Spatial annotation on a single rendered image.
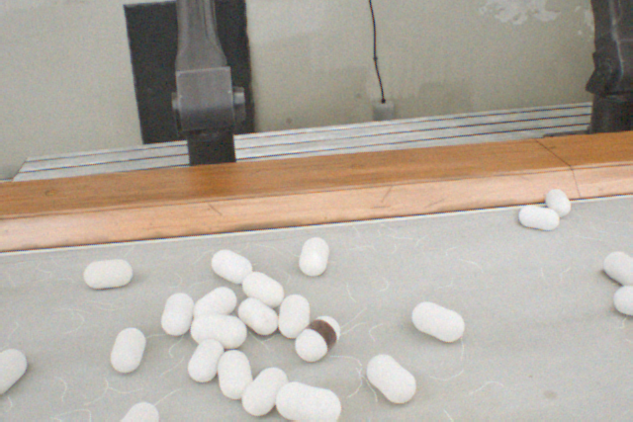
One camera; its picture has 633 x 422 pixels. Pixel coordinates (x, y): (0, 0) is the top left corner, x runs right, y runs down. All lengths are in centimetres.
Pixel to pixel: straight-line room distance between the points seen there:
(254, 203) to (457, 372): 26
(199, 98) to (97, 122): 176
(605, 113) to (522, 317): 58
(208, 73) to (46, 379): 44
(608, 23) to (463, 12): 167
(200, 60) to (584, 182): 46
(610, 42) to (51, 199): 75
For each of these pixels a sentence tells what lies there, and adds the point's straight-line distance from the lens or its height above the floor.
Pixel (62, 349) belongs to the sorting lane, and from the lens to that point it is 45.
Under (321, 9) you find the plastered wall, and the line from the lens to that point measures 242.
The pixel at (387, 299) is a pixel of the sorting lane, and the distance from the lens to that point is 45.
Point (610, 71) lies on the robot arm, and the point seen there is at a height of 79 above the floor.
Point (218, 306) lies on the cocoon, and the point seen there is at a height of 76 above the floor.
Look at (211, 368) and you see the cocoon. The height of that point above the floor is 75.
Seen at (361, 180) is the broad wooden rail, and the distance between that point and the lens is 58.
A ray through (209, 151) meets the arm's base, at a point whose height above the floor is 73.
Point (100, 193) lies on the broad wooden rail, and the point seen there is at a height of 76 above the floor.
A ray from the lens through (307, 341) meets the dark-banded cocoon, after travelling 39.
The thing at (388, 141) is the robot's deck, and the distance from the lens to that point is 96.
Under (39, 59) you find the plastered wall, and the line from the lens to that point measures 247.
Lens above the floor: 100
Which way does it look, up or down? 24 degrees down
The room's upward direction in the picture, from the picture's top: 2 degrees counter-clockwise
